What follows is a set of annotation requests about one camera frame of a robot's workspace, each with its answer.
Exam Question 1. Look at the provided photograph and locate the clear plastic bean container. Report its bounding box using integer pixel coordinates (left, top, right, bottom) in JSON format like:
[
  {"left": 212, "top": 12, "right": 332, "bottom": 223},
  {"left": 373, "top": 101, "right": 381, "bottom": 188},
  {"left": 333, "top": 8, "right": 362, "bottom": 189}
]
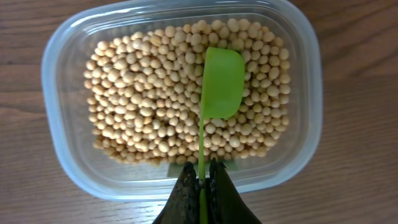
[{"left": 41, "top": 1, "right": 323, "bottom": 202}]

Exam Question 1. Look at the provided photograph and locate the green plastic measuring scoop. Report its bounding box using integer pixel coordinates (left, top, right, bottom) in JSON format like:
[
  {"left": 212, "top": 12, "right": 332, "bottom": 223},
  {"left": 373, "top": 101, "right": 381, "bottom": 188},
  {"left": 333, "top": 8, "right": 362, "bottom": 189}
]
[{"left": 198, "top": 47, "right": 244, "bottom": 223}]

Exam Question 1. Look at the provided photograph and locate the pile of dried soybeans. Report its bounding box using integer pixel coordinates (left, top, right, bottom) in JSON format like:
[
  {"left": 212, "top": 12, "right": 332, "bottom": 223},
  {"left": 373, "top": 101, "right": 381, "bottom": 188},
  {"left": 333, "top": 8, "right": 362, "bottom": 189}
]
[{"left": 83, "top": 19, "right": 291, "bottom": 164}]

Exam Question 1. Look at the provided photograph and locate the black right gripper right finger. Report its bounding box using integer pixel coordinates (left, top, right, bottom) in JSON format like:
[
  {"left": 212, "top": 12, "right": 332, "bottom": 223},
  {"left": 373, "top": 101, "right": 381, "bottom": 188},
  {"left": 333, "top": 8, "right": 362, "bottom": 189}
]
[{"left": 206, "top": 159, "right": 262, "bottom": 224}]

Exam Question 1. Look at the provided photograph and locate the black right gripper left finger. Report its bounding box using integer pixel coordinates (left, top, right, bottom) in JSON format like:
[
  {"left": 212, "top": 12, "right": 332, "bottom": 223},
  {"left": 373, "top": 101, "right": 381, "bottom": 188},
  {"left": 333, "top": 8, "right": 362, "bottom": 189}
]
[{"left": 153, "top": 162, "right": 200, "bottom": 224}]

